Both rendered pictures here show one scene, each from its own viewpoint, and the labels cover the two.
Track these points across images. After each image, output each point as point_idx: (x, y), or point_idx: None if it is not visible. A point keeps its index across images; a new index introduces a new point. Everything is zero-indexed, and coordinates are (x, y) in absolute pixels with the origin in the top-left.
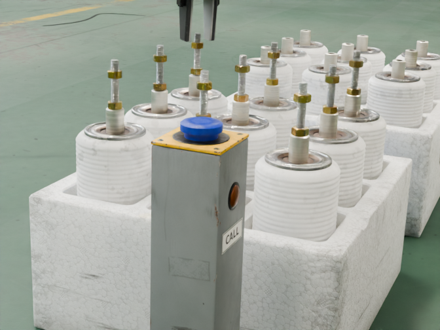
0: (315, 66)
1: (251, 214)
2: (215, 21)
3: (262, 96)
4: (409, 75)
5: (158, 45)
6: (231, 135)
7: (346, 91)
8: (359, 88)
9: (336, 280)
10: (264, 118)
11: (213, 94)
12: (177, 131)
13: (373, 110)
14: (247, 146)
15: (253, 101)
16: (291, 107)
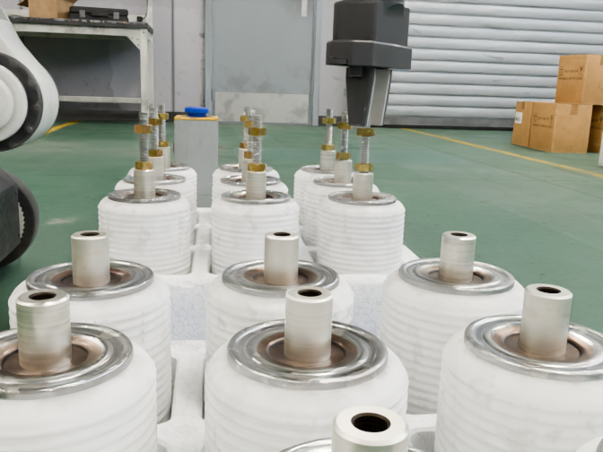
0: (327, 279)
1: (198, 217)
2: (346, 98)
3: (280, 199)
4: (56, 285)
5: (345, 111)
6: (182, 117)
7: (152, 166)
8: (137, 160)
9: None
10: (231, 181)
11: (339, 196)
12: (213, 117)
13: (117, 197)
14: (174, 125)
15: (276, 194)
16: (223, 192)
